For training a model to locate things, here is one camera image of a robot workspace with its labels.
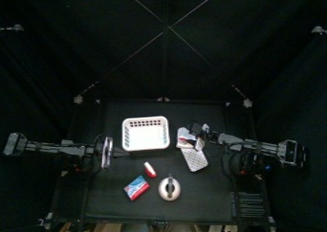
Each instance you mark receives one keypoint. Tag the metal frame corner bracket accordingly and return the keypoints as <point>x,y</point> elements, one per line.
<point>318,29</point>
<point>78,99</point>
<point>17,28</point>
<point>249,103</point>

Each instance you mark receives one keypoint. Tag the white plastic basket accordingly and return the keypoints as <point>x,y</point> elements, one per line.
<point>147,133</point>

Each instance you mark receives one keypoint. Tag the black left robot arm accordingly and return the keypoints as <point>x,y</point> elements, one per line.
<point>52,146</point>

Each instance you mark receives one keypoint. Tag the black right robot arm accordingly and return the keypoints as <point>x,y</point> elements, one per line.
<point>259,146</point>

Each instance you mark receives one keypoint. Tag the small red white tube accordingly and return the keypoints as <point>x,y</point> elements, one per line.
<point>149,169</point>

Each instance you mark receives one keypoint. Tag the blue red white box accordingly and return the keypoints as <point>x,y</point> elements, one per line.
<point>136,187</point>

